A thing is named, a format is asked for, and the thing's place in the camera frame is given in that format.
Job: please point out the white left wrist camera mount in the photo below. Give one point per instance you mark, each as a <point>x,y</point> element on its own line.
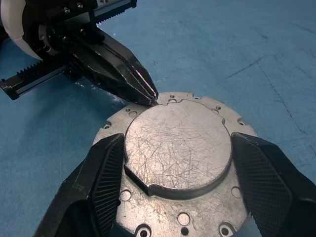
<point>12,24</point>

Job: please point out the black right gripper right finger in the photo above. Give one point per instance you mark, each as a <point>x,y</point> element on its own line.
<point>276,192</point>

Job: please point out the silver round motor lid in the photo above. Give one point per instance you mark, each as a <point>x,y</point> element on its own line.
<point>177,153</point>

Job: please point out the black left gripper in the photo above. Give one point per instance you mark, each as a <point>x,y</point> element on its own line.
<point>49,37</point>

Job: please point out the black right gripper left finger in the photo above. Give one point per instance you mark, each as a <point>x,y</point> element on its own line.
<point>89,197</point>

